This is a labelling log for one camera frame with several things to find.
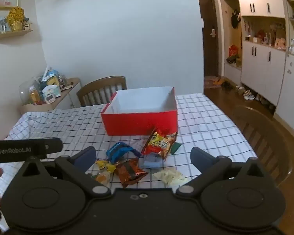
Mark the yellow candy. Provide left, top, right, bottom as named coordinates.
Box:
left=95, top=159, right=116, bottom=172

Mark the golden tree ornament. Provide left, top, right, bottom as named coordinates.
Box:
left=6, top=6, right=25, bottom=31

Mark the orange bottle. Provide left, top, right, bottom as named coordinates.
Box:
left=29, top=86, right=41, bottom=105

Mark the red cardboard box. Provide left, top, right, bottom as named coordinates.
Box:
left=101, top=86, right=179, bottom=136

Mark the black hanging bag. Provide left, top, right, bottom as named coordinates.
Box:
left=231, top=9, right=241, bottom=29

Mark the yellow box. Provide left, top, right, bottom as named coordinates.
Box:
left=47, top=76, right=60, bottom=87

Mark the blue snack packet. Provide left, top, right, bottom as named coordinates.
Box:
left=106, top=142, right=142, bottom=164

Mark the pair of pale shoes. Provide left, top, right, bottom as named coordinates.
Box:
left=235, top=84, right=256, bottom=101

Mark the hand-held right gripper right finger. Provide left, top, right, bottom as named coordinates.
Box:
left=176, top=147, right=268, bottom=198

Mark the dark green snack packet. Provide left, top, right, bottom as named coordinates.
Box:
left=170, top=142, right=183, bottom=155

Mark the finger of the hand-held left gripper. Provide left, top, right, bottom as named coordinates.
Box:
left=45, top=138, right=63, bottom=153

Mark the pale blue clear packet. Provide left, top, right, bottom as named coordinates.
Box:
left=143, top=154, right=162, bottom=168

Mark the dark wooden door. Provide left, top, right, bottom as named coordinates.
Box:
left=196, top=0, right=223, bottom=78

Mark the cream white snack packet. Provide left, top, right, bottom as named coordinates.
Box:
left=152, top=168, right=188, bottom=187

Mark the red gift bag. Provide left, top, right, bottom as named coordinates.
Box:
left=229, top=44, right=240, bottom=57

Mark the wooden wall shelf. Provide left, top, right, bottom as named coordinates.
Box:
left=0, top=29, right=34, bottom=42

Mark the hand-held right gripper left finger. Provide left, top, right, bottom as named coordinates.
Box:
left=13, top=146, right=112, bottom=198

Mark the orange-brown snack packet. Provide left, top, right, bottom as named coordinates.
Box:
left=115, top=158, right=149, bottom=188

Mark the wooden-top side cabinet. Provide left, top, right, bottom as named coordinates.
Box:
left=21, top=78, right=81, bottom=115

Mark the white wall cabinet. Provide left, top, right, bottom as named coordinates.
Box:
left=218, top=0, right=294, bottom=138

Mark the wooden slat-back chair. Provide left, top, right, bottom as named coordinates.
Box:
left=233, top=105, right=292, bottom=187
left=76, top=76, right=127, bottom=107

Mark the clear packet with orange snack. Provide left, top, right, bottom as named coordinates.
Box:
left=95, top=171, right=112, bottom=184

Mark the red and yellow chips bag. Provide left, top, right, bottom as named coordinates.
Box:
left=142, top=127, right=178, bottom=161

